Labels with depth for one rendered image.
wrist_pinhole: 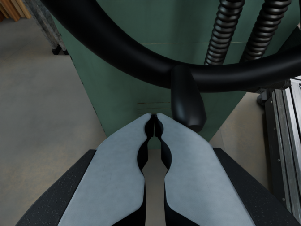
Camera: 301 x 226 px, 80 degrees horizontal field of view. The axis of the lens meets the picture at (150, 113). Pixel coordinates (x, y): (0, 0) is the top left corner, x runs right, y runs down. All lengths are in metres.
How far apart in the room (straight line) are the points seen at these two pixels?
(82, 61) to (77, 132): 0.59
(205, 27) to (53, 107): 0.90
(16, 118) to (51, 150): 0.28
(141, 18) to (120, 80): 0.16
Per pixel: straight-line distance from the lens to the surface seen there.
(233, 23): 0.23
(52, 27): 1.26
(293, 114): 0.89
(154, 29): 0.36
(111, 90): 0.48
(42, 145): 1.01
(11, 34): 1.71
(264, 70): 0.20
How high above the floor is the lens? 0.82
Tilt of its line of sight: 58 degrees down
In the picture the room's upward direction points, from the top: 2 degrees clockwise
